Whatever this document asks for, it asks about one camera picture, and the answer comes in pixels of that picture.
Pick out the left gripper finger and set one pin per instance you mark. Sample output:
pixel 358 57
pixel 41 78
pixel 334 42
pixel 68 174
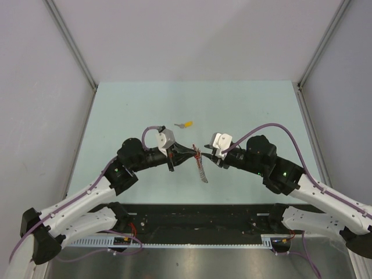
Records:
pixel 179 158
pixel 183 149

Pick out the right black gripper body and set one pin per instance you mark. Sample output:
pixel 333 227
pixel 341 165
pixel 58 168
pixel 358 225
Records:
pixel 235 158

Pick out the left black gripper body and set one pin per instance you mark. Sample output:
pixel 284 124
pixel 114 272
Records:
pixel 171 156

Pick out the red handled keyring holder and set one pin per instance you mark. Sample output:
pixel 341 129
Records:
pixel 198 158

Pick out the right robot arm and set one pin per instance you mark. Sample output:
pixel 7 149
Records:
pixel 341 218

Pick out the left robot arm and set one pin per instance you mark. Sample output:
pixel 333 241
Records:
pixel 53 228

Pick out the key with yellow tag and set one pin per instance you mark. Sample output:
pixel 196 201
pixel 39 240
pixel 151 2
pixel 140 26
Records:
pixel 184 125

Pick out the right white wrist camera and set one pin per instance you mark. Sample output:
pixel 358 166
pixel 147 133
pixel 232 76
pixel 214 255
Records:
pixel 220 143

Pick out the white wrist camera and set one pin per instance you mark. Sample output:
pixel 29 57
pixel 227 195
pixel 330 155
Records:
pixel 220 143
pixel 165 139

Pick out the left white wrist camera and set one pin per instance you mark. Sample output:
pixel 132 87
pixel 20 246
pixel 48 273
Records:
pixel 165 139

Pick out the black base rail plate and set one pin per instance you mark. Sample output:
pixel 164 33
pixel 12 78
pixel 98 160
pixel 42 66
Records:
pixel 251 219

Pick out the white slotted cable duct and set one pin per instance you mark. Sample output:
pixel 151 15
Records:
pixel 110 241

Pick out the right aluminium frame post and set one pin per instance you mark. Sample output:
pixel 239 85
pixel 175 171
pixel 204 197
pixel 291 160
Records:
pixel 325 40

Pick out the aluminium frame post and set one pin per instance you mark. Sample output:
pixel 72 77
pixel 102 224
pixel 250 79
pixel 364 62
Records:
pixel 325 40
pixel 61 25

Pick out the left aluminium frame post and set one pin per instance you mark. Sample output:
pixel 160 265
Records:
pixel 61 25

